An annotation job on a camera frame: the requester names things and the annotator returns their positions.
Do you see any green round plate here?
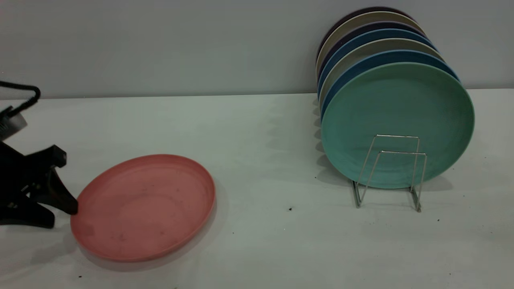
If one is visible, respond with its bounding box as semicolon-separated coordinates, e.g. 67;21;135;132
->
321;62;475;189

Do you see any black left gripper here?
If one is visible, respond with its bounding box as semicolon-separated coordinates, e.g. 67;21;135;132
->
0;140;79;230

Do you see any pink round plate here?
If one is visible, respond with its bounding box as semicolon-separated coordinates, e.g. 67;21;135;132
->
71;154;216;263

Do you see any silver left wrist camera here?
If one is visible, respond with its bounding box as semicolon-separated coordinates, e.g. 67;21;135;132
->
0;108;28;141

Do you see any beige round plate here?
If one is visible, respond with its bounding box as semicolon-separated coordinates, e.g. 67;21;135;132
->
318;39;445;109
316;12;426;77

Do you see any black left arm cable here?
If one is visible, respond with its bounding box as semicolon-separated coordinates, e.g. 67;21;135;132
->
0;80;41;118

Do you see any dark purple round plate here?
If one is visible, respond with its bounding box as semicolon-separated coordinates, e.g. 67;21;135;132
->
317;22;426;77
316;7;414;61

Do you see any blue round plate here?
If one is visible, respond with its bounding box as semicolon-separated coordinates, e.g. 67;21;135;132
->
317;29;437;97
320;50;460;121

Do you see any metal wire plate rack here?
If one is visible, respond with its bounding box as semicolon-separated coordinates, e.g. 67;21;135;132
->
352;135;427;212

